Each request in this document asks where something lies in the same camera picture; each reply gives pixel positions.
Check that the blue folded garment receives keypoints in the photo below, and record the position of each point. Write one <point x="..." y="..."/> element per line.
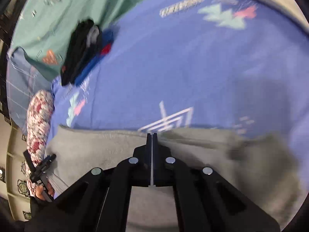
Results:
<point x="96" y="60"/>

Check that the black sleeve left forearm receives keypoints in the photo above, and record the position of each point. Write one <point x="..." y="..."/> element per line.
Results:
<point x="37" y="205"/>

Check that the floral red white pillow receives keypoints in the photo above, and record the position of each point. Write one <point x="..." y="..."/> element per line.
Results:
<point x="39" y="114"/>

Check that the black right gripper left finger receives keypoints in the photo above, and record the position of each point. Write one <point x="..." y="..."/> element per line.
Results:
<point x="99" y="200"/>

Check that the beige wall shelf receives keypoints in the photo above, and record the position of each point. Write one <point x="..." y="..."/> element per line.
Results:
<point x="13" y="145"/>

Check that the black folded garment smiley patch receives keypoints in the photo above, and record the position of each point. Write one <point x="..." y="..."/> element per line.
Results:
<point x="85" y="43"/>

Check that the purple printed bed sheet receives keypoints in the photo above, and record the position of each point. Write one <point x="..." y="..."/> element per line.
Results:
<point x="219" y="64"/>

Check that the grey sweatpants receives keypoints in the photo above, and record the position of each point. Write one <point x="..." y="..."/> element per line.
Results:
<point x="262" y="168"/>

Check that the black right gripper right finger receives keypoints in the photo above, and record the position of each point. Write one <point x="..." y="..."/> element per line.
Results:
<point x="204" y="200"/>

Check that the teal heart print blanket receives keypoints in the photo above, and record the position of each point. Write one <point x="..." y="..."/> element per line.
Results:
<point x="44" y="28"/>

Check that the grey blue plaid pillow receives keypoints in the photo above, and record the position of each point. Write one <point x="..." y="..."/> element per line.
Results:
<point x="23" y="81"/>

